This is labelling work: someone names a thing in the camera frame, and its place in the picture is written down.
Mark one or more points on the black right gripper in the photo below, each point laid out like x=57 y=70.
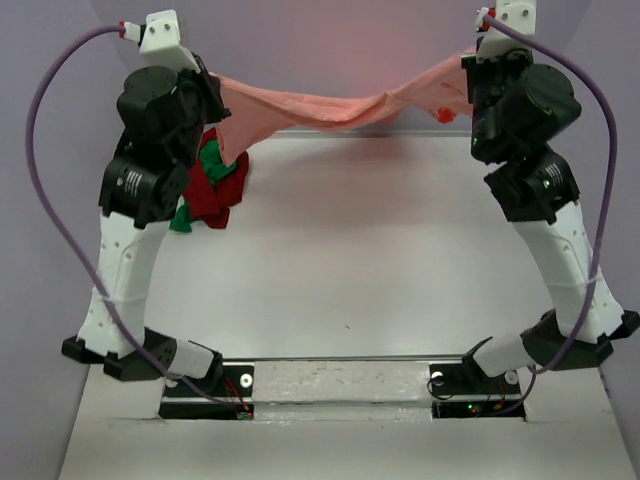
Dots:
x=517 y=60

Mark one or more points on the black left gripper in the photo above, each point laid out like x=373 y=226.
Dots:
x=213 y=88

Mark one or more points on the pink t shirt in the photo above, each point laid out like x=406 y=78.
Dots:
x=257 y=113

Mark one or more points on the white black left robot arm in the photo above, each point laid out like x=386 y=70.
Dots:
x=138 y=200

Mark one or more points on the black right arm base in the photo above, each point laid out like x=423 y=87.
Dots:
x=454 y=397

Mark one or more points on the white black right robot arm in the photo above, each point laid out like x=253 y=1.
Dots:
x=539 y=197

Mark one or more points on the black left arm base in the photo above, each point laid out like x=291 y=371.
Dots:
x=230 y=399

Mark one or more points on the green t shirt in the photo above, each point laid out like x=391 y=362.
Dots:
x=210 y=165

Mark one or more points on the dark red t shirt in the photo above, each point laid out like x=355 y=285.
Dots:
x=215 y=190

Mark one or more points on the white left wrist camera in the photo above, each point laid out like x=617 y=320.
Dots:
x=159 y=41

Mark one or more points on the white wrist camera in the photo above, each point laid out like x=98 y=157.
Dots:
x=519 y=16
x=159 y=41

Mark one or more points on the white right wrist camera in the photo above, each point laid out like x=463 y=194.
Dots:
x=519 y=16

